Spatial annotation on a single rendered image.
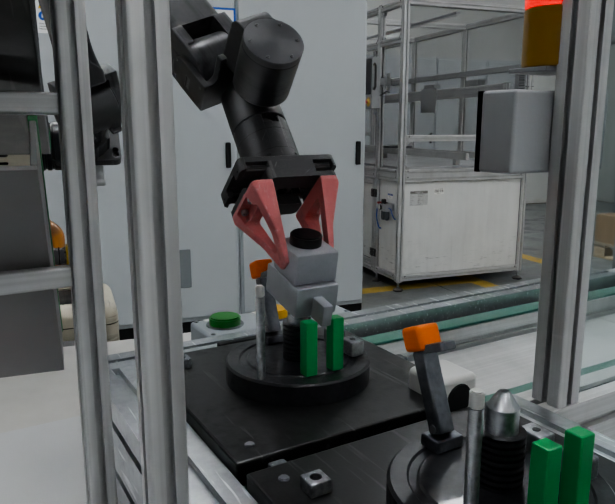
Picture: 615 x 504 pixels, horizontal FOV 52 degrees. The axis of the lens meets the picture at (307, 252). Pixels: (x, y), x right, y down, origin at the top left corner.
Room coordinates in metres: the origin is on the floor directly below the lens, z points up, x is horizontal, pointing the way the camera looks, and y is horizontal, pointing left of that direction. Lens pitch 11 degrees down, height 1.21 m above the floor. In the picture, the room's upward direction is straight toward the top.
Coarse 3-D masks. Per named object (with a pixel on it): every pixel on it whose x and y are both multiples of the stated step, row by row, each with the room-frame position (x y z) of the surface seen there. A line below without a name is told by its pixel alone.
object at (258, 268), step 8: (256, 264) 0.64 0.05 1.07; (264, 264) 0.64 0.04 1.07; (256, 272) 0.64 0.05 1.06; (264, 272) 0.63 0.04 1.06; (256, 280) 0.64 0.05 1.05; (264, 280) 0.64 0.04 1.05; (264, 288) 0.63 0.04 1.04; (272, 296) 0.64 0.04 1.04; (272, 304) 0.63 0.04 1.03; (272, 312) 0.63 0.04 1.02; (272, 320) 0.62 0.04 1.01; (272, 328) 0.62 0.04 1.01; (280, 328) 0.63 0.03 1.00
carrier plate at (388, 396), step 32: (192, 352) 0.65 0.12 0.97; (224, 352) 0.65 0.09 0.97; (384, 352) 0.65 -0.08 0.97; (192, 384) 0.56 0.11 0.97; (224, 384) 0.56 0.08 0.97; (384, 384) 0.56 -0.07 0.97; (192, 416) 0.50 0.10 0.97; (224, 416) 0.49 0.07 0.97; (256, 416) 0.49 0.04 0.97; (288, 416) 0.49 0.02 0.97; (320, 416) 0.49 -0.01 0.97; (352, 416) 0.49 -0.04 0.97; (384, 416) 0.49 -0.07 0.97; (416, 416) 0.50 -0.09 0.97; (224, 448) 0.44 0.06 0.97; (256, 448) 0.44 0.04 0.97; (288, 448) 0.44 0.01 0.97; (320, 448) 0.45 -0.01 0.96
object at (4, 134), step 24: (0, 0) 0.35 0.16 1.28; (24, 0) 0.36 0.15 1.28; (0, 24) 0.37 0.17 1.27; (24, 24) 0.38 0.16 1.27; (0, 48) 0.39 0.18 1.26; (24, 48) 0.40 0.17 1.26; (0, 72) 0.41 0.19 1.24; (24, 72) 0.42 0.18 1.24; (0, 120) 0.47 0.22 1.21; (24, 120) 0.48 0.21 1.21; (0, 144) 0.51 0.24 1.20; (24, 144) 0.51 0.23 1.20; (48, 144) 0.52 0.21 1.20
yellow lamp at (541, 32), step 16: (528, 16) 0.57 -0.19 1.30; (544, 16) 0.56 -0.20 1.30; (560, 16) 0.55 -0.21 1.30; (528, 32) 0.57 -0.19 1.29; (544, 32) 0.56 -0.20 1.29; (560, 32) 0.55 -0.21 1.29; (528, 48) 0.57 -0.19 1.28; (544, 48) 0.56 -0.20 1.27; (528, 64) 0.57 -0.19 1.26; (544, 64) 0.56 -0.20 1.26
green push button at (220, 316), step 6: (222, 312) 0.79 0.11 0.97; (228, 312) 0.79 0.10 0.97; (234, 312) 0.79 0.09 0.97; (210, 318) 0.77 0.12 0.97; (216, 318) 0.76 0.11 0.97; (222, 318) 0.76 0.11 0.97; (228, 318) 0.76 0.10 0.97; (234, 318) 0.76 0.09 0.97; (240, 318) 0.77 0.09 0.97; (210, 324) 0.76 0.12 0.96; (216, 324) 0.76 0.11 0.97; (222, 324) 0.75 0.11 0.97; (228, 324) 0.76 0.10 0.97; (234, 324) 0.76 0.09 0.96
